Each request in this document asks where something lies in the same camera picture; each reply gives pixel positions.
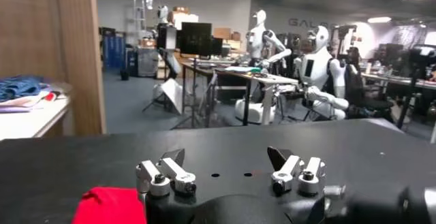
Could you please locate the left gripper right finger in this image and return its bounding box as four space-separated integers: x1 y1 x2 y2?
266 146 327 195

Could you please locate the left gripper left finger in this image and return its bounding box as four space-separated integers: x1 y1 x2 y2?
135 148 198 197

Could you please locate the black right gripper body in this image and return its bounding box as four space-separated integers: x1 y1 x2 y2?
343 187 425 224

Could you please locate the red t-shirt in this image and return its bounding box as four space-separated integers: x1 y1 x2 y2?
71 187 147 224

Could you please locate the black leather table cover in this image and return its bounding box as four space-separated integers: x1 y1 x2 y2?
0 118 436 224

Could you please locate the white leaning board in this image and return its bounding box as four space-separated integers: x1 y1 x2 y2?
153 78 183 116

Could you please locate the black tripod stand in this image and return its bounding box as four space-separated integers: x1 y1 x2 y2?
141 24 181 114
170 57 219 130

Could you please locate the white humanoid robot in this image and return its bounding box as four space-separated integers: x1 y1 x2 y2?
294 25 350 121
234 10 293 124

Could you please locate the black monitor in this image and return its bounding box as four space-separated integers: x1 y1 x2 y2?
180 22 213 58

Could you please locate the white side table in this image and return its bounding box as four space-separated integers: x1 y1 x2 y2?
0 89 72 141

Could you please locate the white folded garment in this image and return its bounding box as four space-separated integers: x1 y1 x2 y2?
0 89 64 114

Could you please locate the blue striped folded garment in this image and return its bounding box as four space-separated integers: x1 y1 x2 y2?
0 75 48 102

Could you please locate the wooden folding screen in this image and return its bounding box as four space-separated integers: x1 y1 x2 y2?
0 0 107 136

